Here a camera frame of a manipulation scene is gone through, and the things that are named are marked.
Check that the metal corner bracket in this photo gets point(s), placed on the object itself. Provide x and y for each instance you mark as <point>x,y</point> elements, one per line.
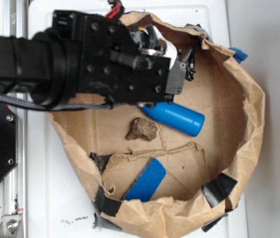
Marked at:
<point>11,226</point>

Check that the black tape patch right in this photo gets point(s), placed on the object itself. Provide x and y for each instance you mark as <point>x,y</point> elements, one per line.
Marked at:
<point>218,189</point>

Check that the white plastic board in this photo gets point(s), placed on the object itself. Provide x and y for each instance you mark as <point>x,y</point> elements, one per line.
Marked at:
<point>57,204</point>

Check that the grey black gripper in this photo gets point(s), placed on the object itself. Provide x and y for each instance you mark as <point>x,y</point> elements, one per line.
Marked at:
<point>150,41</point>

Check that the black tape patch bottom-left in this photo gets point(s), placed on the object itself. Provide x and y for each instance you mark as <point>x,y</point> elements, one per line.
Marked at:
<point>105,204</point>

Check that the blue sponge strip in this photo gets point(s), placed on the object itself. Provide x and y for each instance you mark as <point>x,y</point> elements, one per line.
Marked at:
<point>147,182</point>

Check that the blue tape piece right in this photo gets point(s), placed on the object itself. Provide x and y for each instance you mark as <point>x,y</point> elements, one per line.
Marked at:
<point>239,55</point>

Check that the brown paper bag tray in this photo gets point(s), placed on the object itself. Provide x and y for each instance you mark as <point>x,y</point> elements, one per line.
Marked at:
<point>230,143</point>

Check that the brown rock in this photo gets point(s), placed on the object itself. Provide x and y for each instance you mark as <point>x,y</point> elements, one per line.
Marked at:
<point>143,129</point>

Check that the blue plastic bottle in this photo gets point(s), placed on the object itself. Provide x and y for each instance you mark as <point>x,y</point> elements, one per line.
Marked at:
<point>177,117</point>

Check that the aluminium frame rail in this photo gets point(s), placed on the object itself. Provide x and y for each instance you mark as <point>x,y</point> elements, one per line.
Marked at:
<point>14,193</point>

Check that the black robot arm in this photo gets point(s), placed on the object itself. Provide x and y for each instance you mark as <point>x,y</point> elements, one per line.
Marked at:
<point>91,54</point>

